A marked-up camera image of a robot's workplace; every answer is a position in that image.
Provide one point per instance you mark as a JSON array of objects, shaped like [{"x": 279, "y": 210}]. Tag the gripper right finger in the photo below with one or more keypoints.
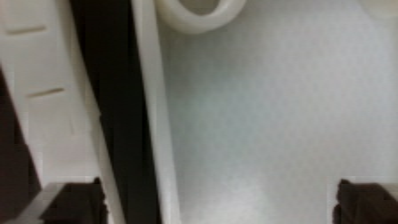
[{"x": 366, "y": 204}]

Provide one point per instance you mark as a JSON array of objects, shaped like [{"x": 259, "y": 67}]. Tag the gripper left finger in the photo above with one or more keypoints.
[{"x": 68, "y": 204}]

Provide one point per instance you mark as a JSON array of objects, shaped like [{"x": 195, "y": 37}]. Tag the white desk top tray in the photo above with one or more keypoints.
[{"x": 272, "y": 107}]

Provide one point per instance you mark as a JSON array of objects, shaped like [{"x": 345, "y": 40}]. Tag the white front fence bar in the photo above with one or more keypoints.
[{"x": 43, "y": 68}]

